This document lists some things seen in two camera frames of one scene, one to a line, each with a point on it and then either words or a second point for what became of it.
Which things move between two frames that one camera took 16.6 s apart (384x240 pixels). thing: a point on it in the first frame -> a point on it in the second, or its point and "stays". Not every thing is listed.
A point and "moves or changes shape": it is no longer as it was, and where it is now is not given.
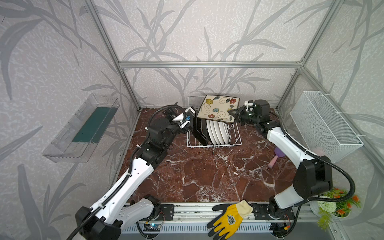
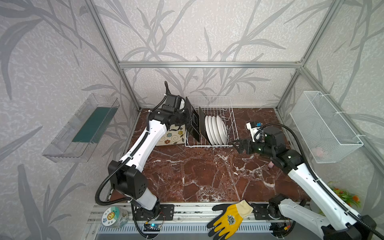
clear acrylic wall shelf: x=77 y=140 stays
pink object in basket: x=319 y=151 stays
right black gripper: x=240 y=114 -> x=248 y=146
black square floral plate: x=215 y=107 moves or changes shape
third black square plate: x=202 y=127 stays
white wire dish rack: x=211 y=133 stays
